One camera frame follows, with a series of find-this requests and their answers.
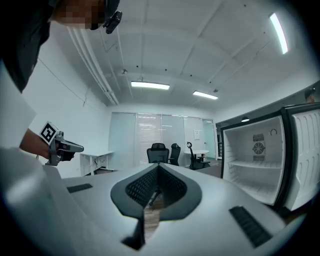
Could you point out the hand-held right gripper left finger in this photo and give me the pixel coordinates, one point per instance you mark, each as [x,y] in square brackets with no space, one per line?
[95,205]

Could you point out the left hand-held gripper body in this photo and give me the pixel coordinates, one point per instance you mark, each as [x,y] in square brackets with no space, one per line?
[48,132]

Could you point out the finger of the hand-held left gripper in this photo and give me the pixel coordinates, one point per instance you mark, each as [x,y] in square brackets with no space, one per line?
[71,147]

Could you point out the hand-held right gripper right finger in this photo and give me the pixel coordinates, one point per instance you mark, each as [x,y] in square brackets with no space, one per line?
[217,220]

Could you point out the person's left forearm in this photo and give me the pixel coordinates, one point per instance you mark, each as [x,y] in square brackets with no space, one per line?
[32,145]

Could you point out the plain white desk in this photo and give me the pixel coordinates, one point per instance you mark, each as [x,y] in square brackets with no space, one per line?
[97,153]

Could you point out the black office chair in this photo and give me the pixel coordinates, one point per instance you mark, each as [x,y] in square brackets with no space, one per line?
[175,153]
[193,157]
[157,152]

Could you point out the round white table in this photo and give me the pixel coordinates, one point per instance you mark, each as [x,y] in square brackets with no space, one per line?
[197,151]

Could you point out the white ceiling pipes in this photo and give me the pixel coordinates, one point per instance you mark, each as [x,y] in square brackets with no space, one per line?
[101,75]

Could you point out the person's black-clothed body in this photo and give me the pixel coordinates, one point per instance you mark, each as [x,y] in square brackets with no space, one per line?
[20,45]

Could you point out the long ceiling light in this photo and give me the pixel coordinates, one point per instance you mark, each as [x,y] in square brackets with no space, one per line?
[205,95]
[150,85]
[278,33]

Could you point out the black pendant lamp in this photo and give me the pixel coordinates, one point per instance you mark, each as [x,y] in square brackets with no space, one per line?
[245,120]

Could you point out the person's head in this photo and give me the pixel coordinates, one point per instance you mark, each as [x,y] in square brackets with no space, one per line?
[80,15]

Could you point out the round ceiling smoke detector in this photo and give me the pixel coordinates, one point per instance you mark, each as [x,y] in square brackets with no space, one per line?
[215,90]

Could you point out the black head-worn camera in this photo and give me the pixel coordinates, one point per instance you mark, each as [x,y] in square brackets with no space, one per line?
[112,22]

